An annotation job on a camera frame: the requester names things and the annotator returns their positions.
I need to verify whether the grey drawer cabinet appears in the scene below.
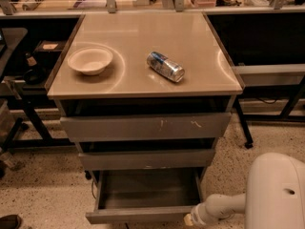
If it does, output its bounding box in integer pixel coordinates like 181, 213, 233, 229
44, 11, 246, 226

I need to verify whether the white paper bowl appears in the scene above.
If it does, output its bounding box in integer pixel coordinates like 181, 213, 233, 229
68, 47, 113, 75

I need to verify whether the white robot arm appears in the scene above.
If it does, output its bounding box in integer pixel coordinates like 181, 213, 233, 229
184, 153, 305, 229

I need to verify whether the grey top drawer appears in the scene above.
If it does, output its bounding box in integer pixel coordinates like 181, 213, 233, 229
60, 113, 232, 142

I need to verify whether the grey bench frame right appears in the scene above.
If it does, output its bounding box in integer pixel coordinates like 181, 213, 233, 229
232, 63, 305, 150

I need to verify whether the black desk frame left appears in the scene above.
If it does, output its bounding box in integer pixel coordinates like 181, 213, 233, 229
0, 28, 72, 152

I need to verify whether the grey drawer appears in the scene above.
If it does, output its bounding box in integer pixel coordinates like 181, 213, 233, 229
60, 113, 232, 142
86, 168, 202, 224
79, 149, 215, 170

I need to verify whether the blue silver soda can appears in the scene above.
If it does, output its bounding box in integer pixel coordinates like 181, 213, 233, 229
147, 52, 185, 83

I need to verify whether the grey bottom drawer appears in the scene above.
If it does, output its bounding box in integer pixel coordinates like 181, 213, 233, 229
86, 168, 202, 224

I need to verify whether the black shoe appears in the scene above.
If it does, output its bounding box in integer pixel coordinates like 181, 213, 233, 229
0, 215, 22, 229

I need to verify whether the grey middle drawer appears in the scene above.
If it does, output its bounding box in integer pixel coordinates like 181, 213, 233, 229
79, 149, 215, 170

